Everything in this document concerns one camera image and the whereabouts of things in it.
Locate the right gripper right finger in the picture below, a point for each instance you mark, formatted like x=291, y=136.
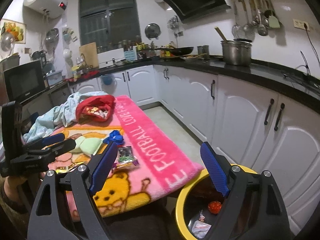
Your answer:
x=270, y=220

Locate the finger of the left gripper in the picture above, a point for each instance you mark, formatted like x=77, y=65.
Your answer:
x=47, y=139
x=49, y=154

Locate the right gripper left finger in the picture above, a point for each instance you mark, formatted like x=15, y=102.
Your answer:
x=64, y=207

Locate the yellow rimmed black trash bin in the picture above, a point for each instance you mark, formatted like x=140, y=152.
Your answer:
x=192, y=205

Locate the dark kitchen window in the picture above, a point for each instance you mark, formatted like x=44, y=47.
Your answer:
x=108, y=23

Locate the person's left hand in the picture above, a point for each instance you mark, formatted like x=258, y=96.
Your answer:
x=11, y=184

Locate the red yellow snack packet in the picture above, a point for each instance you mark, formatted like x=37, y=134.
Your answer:
x=70, y=168

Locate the light blue cloth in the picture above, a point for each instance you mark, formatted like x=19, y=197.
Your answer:
x=62, y=115

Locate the light green sponge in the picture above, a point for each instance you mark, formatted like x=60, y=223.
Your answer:
x=88, y=146

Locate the red patterned cloth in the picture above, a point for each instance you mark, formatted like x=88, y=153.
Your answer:
x=95, y=108

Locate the black microwave oven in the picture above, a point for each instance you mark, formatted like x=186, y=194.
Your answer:
x=22, y=82

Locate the blue crumpled plastic bag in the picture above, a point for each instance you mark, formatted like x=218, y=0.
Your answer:
x=114, y=136

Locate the white base cabinets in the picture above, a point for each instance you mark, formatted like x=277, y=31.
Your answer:
x=249, y=124

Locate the dark green pea snack packet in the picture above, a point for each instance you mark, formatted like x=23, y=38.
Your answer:
x=125, y=160

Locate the blue hanging basin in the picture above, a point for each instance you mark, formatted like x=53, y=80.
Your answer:
x=107, y=79

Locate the wooden cutting board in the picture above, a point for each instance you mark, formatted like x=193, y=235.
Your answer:
x=90, y=54

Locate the pink cartoon fleece blanket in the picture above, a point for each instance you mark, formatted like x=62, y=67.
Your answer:
x=149, y=165

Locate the blue dish rack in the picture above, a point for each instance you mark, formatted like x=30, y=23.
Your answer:
x=130, y=55

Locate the black countertop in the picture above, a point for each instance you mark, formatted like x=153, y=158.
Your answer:
x=276, y=77

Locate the white water heater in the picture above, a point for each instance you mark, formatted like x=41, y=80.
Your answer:
x=52, y=8

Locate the round steel pot lid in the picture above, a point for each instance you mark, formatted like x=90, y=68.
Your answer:
x=152, y=31

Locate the large steel stock pot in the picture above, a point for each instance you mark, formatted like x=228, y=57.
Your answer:
x=237, y=53

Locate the black wok pan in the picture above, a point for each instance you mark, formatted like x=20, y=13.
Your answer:
x=178, y=51

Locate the small steel container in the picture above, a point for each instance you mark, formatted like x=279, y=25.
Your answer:
x=203, y=52

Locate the hanging utensil rack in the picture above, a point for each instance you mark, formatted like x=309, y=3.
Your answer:
x=260, y=17

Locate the wall power outlet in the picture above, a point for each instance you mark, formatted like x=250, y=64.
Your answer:
x=299, y=24

